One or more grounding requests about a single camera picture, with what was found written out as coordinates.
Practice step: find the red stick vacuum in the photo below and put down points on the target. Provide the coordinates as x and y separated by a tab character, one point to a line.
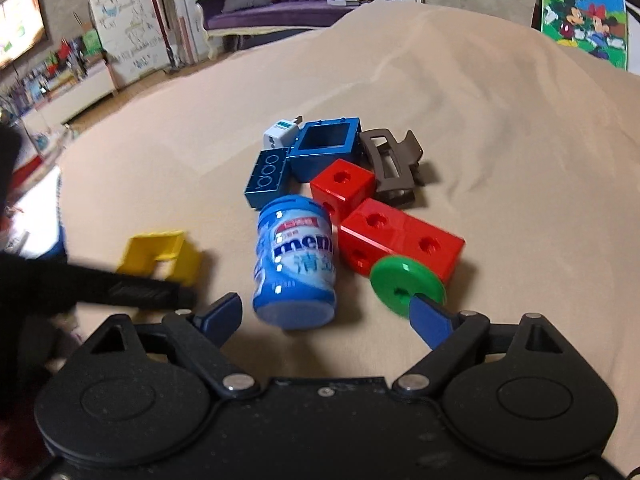
173	66

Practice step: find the television screen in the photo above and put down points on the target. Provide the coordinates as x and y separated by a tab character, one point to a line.
22	27

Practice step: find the blue hollow brick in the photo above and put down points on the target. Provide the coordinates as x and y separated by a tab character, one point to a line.
320	143

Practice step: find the red cube block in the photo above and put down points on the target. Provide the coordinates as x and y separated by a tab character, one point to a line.
341	187

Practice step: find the brown hair claw clip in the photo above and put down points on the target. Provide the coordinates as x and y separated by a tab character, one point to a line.
395	165

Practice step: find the white drawing cabinet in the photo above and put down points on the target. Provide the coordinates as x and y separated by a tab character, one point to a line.
130	38

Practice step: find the beige blanket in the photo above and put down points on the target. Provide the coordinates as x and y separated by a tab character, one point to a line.
530	154

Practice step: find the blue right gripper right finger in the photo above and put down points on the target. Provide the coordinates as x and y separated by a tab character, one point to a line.
430	320

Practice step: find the mickey mouse picture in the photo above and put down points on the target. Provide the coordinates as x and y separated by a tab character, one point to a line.
598	27

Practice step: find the purple sofa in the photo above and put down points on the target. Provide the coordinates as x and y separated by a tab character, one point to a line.
280	16

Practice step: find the yellow hollow brick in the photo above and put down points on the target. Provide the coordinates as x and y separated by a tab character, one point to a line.
174	249

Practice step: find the white tv console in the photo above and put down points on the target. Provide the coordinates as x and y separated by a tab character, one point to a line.
71	101

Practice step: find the long red block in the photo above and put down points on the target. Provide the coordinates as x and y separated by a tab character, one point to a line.
374	230

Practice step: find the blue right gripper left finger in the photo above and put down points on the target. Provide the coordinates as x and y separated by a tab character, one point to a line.
221	320

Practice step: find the blue mentos gum bottle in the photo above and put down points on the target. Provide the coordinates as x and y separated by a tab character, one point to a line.
294	272

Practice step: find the green plastic wheel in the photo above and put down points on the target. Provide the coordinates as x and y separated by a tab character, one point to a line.
396	279

